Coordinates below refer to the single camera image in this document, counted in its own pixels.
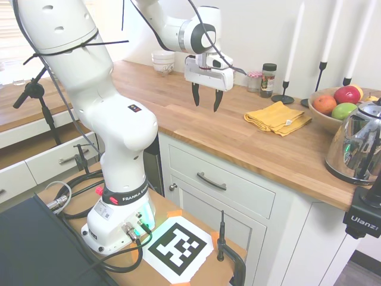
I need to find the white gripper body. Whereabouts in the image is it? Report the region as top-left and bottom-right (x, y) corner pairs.
(183, 55), (235, 92)

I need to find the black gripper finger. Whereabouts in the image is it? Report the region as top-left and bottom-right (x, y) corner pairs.
(192, 82), (201, 107)
(213, 89), (224, 113)

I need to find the yellow cloth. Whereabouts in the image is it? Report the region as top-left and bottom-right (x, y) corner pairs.
(243, 101), (313, 138)

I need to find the glass jar red gingham lid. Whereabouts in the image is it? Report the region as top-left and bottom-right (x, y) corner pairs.
(246, 71), (261, 93)

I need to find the white patterned bowl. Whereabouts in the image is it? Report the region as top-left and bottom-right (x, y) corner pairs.
(152, 61), (174, 76)

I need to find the spice jar black lid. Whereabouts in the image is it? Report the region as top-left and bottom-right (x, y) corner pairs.
(259, 63), (278, 98)

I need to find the short black candle holder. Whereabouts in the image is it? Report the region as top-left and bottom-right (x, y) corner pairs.
(270, 80), (294, 104)

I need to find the white taper candle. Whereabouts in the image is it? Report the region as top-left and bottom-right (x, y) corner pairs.
(283, 1), (306, 83)
(346, 0), (378, 79)
(321, 0), (343, 64)

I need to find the white drawer front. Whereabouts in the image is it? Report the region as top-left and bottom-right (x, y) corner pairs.
(167, 142), (277, 220)

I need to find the tall black candle holder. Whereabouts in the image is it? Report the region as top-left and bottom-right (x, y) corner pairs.
(300, 61), (329, 108)

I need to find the orange red fruit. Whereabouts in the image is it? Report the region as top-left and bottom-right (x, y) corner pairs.
(313, 94), (338, 117)

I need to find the wooden fruit bowl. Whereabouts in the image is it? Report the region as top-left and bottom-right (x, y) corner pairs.
(307, 86), (371, 135)

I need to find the green apple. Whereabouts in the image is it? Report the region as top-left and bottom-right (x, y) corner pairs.
(331, 102), (358, 121)

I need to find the red apple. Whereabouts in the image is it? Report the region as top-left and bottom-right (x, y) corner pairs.
(333, 85), (362, 105)

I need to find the black bar clamp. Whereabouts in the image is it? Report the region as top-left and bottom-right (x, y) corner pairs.
(216, 210), (247, 286)
(73, 143), (90, 175)

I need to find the yellow lemon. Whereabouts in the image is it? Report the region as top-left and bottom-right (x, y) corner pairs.
(351, 84), (365, 102)

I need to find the shiny steel kettle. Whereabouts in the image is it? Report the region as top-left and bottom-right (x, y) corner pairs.
(324, 96), (381, 184)

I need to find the black tripod stand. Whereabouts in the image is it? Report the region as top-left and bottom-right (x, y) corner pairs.
(13, 66), (64, 147)

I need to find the black white marker sheet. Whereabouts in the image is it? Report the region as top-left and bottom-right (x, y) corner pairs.
(142, 216), (216, 283)

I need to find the white base cabinet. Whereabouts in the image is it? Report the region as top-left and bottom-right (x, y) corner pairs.
(157, 132), (363, 286)

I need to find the white side drawer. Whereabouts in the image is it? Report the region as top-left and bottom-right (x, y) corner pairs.
(24, 134), (104, 185)

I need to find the brown mounting board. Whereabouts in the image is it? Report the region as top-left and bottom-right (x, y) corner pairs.
(35, 168), (248, 286)

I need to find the window blind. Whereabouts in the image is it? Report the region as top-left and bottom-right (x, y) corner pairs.
(0, 0), (37, 50)

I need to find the black controller box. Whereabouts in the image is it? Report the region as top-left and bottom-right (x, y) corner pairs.
(0, 194), (111, 286)

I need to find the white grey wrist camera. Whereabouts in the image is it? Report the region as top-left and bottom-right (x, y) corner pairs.
(206, 52), (235, 72)

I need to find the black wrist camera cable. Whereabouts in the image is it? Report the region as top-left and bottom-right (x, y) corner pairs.
(187, 0), (248, 76)

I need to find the black cable tie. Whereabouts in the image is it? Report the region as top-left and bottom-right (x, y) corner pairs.
(120, 0), (135, 32)
(23, 29), (130, 66)

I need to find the metal side drawer handle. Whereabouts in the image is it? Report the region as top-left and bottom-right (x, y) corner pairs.
(58, 147), (90, 166)

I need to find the thick black cable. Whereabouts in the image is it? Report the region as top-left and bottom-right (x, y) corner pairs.
(58, 172), (105, 220)

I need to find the thin black base cable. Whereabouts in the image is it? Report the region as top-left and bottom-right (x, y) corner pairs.
(88, 222), (154, 272)

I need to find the grey cable metal connector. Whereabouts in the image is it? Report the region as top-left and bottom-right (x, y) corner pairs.
(44, 181), (73, 213)

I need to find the black clamp camera stand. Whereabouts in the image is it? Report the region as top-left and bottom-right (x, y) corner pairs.
(342, 175), (381, 240)

